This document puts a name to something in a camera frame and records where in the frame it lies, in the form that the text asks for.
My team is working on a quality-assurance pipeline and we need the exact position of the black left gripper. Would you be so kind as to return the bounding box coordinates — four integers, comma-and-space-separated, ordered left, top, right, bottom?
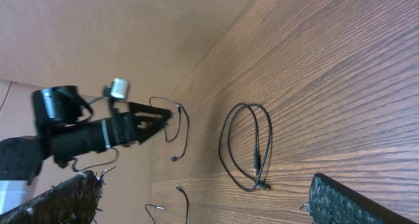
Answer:
109, 101, 172, 147

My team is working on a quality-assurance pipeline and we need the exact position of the cardboard back panel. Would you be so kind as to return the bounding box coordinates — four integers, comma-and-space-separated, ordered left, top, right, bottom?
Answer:
0, 0, 263, 224

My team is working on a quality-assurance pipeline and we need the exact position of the black usb cable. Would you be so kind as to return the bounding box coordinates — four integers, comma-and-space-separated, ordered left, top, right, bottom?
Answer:
144, 185, 190, 224
218, 102, 273, 193
149, 96, 190, 162

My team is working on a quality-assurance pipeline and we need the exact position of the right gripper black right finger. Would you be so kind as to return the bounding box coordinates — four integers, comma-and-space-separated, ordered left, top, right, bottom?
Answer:
302, 173, 414, 224

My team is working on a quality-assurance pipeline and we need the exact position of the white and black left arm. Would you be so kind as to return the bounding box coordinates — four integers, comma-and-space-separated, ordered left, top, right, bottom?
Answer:
1, 82, 172, 213

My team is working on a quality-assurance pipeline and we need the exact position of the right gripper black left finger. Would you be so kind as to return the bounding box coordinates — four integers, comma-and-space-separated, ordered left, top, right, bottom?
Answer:
1, 170, 109, 224

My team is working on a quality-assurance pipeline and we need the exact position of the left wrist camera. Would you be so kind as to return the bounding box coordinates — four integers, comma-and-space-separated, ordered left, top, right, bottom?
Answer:
103, 78, 130, 100

